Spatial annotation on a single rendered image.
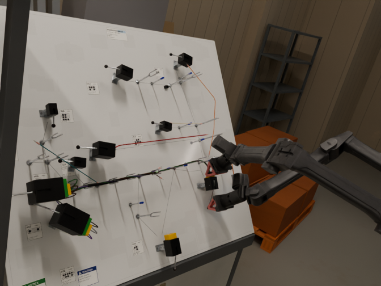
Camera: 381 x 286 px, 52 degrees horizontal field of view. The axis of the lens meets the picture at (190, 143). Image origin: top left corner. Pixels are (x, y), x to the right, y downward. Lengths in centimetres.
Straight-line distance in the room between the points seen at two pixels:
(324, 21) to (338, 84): 102
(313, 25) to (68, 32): 548
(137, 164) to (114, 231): 28
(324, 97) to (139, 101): 517
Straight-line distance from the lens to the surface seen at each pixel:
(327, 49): 662
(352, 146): 173
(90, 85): 155
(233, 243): 191
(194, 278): 192
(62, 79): 151
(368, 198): 118
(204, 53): 204
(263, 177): 387
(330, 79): 658
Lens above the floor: 187
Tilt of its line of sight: 20 degrees down
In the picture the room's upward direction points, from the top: 15 degrees clockwise
